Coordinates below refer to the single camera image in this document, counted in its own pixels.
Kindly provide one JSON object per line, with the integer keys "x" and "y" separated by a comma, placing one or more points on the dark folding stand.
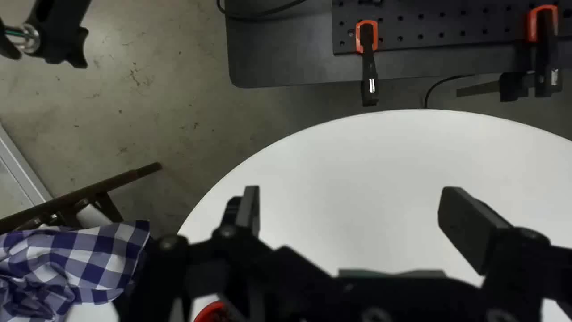
{"x": 90, "y": 194}

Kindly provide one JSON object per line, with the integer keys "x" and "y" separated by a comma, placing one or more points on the blue white checkered cloth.
{"x": 72, "y": 262}

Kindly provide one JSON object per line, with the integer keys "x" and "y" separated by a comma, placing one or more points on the red bowl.
{"x": 215, "y": 312}

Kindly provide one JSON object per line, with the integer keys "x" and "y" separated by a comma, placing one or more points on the black tripod mount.
{"x": 56, "y": 30}

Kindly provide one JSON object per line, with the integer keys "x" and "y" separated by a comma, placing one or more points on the black perforated breadboard plate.
{"x": 453, "y": 24}

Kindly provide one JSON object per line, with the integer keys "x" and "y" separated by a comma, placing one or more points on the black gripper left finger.
{"x": 249, "y": 208}

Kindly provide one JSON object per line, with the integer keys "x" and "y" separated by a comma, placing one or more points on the orange black bar clamp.
{"x": 538, "y": 60}
{"x": 369, "y": 60}

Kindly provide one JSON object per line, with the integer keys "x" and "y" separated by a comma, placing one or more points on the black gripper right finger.
{"x": 470, "y": 230}

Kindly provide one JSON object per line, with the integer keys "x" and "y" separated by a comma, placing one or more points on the white framed panel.
{"x": 18, "y": 180}

